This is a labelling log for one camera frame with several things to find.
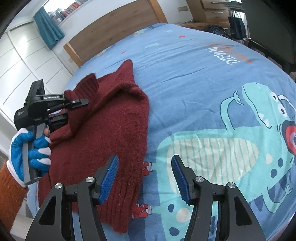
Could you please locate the blue dinosaur print bed cover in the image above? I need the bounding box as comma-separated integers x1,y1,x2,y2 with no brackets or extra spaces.
25,22,296,241

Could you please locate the teal curtain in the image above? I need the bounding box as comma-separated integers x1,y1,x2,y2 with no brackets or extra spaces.
33,8,65,50

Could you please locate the wooden nightstand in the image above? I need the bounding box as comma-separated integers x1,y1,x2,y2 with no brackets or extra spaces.
177,21,211,32

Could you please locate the black backpack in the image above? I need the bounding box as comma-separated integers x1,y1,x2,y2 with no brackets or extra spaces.
207,24,229,39

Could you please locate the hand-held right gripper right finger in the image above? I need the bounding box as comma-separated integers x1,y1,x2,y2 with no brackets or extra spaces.
171,155,266,241

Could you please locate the white wardrobe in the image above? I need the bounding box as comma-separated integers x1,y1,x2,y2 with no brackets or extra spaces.
0,20,72,153

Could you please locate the dark chair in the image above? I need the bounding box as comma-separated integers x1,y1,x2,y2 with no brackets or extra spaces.
240,0,296,75

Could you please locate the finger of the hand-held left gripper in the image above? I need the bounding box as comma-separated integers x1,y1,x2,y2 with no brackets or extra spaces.
48,112,70,131
47,98,89,112

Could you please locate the dark tote bag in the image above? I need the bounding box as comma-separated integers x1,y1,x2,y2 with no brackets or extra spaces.
228,10,247,40

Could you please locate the row of books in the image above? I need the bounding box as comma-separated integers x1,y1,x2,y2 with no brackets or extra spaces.
47,0,87,24

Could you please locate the wooden headboard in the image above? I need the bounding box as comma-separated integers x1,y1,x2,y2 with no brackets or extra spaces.
63,0,168,67

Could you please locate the person's left hand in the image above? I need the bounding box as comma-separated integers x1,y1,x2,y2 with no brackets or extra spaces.
9,128,52,188

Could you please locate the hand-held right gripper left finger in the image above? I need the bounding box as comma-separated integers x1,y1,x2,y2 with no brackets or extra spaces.
25,155,119,241

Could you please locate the person's left forearm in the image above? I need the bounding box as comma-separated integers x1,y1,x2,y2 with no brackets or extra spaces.
0,160,29,232

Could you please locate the wooden drawer cabinet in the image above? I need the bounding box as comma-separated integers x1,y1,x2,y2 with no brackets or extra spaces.
186,0,243,29

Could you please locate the dark red knit sweater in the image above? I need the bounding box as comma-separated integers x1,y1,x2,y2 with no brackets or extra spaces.
37,59,151,234

